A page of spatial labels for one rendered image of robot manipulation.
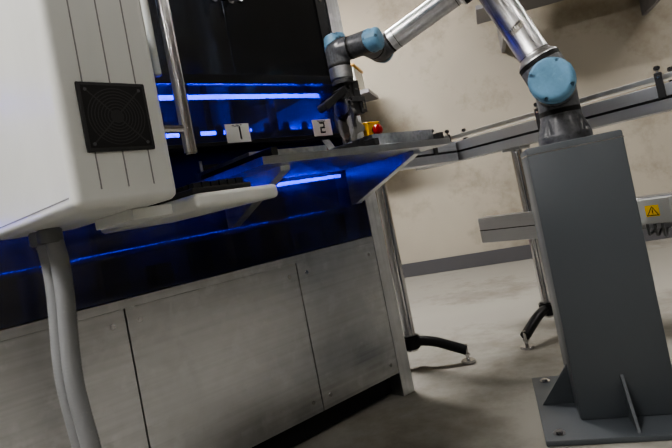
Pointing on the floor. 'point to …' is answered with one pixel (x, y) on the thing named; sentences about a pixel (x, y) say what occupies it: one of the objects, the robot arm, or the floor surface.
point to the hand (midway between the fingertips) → (349, 141)
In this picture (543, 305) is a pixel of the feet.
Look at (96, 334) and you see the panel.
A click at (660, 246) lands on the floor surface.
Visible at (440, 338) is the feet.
